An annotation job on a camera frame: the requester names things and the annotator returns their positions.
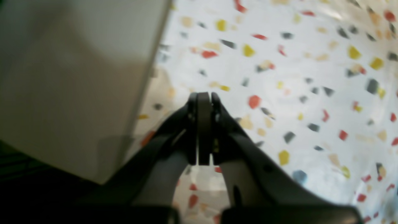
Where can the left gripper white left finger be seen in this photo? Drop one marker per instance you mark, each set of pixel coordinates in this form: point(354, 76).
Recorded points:
point(141, 192)

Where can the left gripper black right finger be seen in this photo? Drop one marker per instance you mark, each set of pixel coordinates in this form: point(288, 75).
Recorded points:
point(259, 191)

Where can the terrazzo pattern tablecloth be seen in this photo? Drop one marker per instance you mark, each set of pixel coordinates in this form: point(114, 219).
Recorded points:
point(312, 82)

